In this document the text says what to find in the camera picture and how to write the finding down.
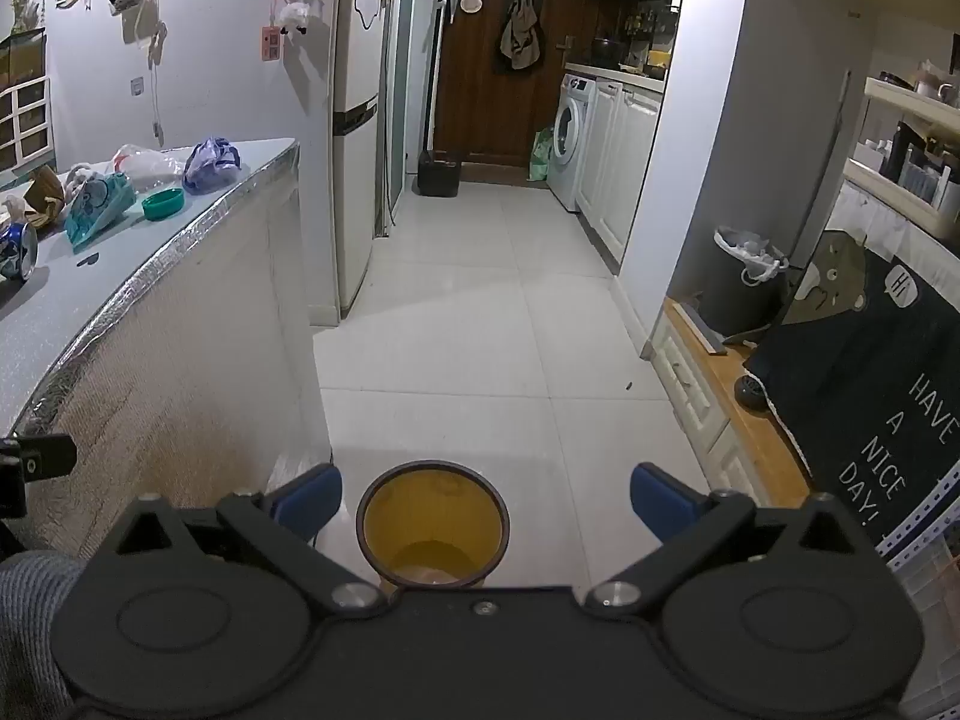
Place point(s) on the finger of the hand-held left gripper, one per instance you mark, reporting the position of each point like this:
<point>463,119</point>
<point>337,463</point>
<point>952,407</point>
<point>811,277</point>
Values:
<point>49,456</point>

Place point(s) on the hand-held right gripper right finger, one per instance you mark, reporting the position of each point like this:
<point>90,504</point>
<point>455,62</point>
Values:
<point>660,499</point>

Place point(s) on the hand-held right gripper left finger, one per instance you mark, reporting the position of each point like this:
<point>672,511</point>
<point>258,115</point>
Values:
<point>311,499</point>

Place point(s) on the yellow trash bin brown rim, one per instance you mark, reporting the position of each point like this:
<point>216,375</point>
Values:
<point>431,532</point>

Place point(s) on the blue drink can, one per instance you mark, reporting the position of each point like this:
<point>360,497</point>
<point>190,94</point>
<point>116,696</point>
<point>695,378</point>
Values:
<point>15,251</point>

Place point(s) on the teal snack bag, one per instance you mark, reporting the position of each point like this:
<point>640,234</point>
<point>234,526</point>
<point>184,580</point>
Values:
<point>94,214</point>

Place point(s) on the white tissue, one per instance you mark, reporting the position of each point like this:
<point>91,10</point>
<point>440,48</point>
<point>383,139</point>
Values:
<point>13,206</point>

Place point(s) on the green plastic lid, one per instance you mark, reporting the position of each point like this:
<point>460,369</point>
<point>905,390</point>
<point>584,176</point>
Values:
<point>163,204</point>

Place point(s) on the clear plastic bag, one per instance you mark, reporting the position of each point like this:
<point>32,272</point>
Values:
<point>150,165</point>

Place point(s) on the purple plastic bag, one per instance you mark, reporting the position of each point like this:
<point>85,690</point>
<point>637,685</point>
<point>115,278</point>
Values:
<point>210,165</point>

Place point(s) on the person's left forearm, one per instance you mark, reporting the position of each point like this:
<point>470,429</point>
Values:
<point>30,615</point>

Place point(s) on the wood-topped white low cabinet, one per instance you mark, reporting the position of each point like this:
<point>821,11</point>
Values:
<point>750,435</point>

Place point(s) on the foil-wrapped counter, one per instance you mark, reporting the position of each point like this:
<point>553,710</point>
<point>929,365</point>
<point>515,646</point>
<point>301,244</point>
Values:
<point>187,330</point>

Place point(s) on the grey bin with white liner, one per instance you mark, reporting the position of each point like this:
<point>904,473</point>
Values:
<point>731,292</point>

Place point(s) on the black printed blanket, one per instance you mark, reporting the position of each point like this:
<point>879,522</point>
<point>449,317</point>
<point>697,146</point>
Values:
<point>862,390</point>

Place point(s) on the white perforated rack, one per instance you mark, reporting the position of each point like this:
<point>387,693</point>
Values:
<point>926,592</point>

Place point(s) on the white refrigerator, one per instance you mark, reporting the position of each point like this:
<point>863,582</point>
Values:
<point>356,165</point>

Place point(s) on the white kitchen cabinets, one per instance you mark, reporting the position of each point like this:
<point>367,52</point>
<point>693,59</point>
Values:
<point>622,157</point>

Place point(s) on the black crate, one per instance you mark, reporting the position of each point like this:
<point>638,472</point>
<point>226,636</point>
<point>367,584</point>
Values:
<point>439,176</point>

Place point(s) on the white lace cloth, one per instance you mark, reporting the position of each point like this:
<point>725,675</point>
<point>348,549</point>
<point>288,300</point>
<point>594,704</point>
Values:
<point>877,217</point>

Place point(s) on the green plastic bag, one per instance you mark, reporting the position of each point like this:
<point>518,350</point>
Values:
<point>541,157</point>

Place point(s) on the white washing machine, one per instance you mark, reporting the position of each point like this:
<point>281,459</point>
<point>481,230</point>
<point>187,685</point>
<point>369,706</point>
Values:
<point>574,142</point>

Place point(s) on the cream shelf unit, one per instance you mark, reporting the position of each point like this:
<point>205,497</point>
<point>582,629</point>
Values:
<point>892,187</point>

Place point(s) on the brown wooden door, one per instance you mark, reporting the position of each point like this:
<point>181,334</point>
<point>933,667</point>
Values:
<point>487,105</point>

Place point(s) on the black cooking pot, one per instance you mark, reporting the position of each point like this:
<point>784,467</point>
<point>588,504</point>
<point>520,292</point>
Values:
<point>609,51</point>

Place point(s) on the white sheep plush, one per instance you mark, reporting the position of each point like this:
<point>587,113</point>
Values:
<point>294,19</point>

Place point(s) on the hanging grey apron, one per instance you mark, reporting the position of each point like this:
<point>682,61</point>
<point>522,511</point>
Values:
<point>521,37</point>

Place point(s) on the white framed wall cabinet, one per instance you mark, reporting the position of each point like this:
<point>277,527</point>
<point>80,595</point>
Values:
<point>26,120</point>

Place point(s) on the pink wall tag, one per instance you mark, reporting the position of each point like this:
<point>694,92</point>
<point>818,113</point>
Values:
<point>271,43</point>

